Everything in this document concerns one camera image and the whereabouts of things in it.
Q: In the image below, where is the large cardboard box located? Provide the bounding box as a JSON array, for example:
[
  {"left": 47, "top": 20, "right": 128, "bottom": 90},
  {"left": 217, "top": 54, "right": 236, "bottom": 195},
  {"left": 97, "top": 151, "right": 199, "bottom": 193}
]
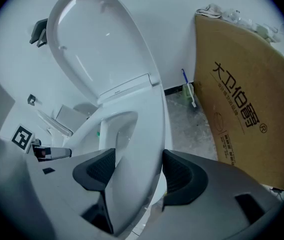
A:
[{"left": 193, "top": 13, "right": 284, "bottom": 193}]

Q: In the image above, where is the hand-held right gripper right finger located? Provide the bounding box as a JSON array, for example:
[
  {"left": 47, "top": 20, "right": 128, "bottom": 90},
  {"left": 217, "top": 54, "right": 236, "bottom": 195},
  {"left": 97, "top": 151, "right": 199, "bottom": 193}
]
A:
[{"left": 141, "top": 148, "right": 284, "bottom": 240}]

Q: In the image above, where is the pale green brush holder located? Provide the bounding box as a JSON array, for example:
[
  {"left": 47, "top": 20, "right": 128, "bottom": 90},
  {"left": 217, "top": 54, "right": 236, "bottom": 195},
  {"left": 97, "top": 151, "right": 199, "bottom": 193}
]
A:
[{"left": 181, "top": 83, "right": 195, "bottom": 105}]

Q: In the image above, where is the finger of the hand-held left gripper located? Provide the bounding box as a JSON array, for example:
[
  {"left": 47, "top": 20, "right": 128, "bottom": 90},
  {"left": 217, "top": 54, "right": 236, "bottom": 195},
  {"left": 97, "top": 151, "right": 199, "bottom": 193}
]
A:
[{"left": 50, "top": 147, "right": 73, "bottom": 160}]

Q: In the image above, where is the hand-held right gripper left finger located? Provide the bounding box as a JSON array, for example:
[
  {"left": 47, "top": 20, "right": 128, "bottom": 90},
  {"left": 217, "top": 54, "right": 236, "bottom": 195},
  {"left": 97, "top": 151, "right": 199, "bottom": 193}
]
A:
[{"left": 25, "top": 148, "right": 123, "bottom": 240}]

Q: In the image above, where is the white crumpled rag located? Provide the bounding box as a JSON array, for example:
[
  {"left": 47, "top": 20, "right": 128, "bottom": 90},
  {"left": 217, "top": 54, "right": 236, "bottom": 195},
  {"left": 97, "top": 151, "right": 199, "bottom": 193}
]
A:
[{"left": 195, "top": 2, "right": 224, "bottom": 19}]

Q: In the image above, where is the blue handled white brush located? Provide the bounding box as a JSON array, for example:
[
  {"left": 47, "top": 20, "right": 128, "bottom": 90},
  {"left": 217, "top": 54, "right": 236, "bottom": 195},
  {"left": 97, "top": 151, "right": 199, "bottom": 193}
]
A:
[{"left": 181, "top": 68, "right": 197, "bottom": 109}]

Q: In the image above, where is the dark wall tissue holder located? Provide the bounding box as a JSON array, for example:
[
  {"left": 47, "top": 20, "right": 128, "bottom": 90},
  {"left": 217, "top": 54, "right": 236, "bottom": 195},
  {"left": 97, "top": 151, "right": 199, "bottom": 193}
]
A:
[
  {"left": 28, "top": 18, "right": 49, "bottom": 49},
  {"left": 26, "top": 93, "right": 42, "bottom": 107}
]

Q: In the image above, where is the clear crumpled plastic wrap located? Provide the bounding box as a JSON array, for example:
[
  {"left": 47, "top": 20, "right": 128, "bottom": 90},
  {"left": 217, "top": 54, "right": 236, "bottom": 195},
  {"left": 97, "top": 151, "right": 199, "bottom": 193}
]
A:
[{"left": 221, "top": 6, "right": 281, "bottom": 44}]

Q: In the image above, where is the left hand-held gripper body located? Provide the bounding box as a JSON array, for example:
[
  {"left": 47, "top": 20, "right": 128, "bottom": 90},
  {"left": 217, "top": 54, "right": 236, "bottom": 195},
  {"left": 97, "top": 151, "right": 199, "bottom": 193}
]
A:
[{"left": 11, "top": 125, "right": 52, "bottom": 163}]

